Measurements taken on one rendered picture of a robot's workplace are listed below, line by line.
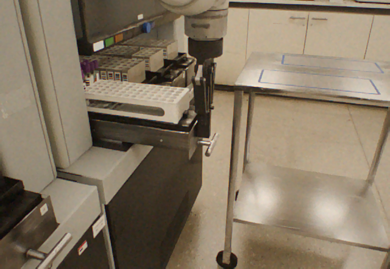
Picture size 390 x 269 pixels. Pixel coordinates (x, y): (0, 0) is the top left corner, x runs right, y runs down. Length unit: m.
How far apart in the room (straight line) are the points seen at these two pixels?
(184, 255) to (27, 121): 1.04
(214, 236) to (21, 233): 1.14
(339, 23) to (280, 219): 2.07
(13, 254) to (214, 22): 0.51
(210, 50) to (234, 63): 2.44
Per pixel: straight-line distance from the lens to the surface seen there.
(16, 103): 0.60
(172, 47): 1.20
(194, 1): 0.44
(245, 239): 1.57
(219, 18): 0.64
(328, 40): 3.00
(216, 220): 1.64
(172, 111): 0.70
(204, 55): 0.65
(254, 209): 1.30
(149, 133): 0.73
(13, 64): 0.59
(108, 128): 0.77
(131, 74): 0.90
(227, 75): 3.13
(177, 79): 1.05
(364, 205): 1.46
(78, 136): 0.75
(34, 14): 0.63
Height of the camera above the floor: 1.13
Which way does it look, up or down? 26 degrees down
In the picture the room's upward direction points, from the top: straight up
